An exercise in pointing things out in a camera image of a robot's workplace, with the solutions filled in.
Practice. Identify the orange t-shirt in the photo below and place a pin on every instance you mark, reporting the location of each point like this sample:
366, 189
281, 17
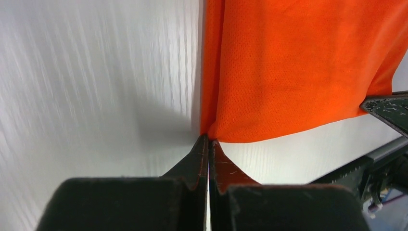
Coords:
277, 67

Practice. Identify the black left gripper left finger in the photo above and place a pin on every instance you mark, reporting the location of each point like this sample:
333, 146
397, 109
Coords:
175, 201

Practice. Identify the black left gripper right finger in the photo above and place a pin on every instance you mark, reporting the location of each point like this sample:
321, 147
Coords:
239, 203

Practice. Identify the aluminium frame rail front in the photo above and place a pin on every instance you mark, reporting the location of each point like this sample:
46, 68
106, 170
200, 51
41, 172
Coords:
387, 149

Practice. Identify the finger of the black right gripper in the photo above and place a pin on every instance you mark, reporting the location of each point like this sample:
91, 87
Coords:
391, 110

